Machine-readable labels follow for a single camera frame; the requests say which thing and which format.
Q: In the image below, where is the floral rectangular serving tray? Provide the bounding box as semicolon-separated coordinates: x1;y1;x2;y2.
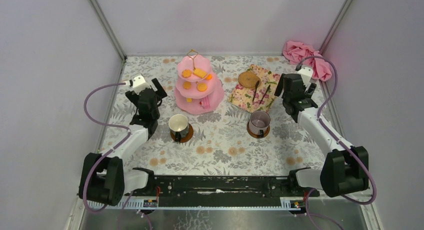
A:
228;64;281;113

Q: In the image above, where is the round orange cookie toy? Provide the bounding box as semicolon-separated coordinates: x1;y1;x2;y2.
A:
182;81;192;90

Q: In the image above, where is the orange flower cookie toy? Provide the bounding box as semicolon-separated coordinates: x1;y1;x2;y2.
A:
181;69;192;78

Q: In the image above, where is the cream mug black handle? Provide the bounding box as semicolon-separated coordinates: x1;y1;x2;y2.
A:
168;114;189;143

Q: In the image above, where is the mauve mug black handle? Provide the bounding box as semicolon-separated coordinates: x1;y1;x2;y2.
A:
249;110;271;127

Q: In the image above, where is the small orange cookie toy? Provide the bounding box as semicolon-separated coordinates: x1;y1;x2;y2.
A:
196;83;208;92

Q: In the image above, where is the pink cake slice toy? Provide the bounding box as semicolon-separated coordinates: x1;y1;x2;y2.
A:
199;98;211;110

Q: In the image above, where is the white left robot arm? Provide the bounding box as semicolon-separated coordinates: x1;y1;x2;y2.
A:
78;75;167;206

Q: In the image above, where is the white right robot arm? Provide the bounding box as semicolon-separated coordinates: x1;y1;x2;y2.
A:
274;73;369;197

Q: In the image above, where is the round woven brown coaster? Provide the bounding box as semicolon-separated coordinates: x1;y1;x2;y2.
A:
238;70;261;89

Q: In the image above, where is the pink three-tier cake stand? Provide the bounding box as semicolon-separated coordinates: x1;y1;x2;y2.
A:
173;49;225;115

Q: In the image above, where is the crumpled pink cloth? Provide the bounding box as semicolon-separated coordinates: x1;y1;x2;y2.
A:
282;40;333;82

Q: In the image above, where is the brown saucer right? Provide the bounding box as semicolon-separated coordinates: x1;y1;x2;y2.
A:
246;121;271;139

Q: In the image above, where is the brown saucer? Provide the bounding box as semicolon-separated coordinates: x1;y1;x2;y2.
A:
170;123;194;143
246;121;271;139

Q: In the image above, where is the brown saucer left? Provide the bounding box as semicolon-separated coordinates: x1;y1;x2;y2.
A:
170;123;194;143

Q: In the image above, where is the floral tablecloth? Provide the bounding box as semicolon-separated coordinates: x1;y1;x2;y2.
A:
121;56;325;176

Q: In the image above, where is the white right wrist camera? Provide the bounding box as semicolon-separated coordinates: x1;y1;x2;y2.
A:
295;65;314;88

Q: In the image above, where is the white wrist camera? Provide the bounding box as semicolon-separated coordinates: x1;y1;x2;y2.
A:
123;74;152;94
295;65;314;88

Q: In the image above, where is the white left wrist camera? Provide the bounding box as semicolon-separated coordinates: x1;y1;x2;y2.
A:
123;74;152;94

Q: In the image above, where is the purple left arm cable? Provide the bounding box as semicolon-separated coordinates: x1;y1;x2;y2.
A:
82;82;133;213

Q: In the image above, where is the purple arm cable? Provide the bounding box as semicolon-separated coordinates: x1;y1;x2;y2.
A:
295;55;378;230
82;82;133;213

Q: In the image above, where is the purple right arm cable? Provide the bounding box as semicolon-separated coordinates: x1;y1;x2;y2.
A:
295;55;378;230

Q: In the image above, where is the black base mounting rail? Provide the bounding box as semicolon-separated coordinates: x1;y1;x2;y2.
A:
133;175;310;211

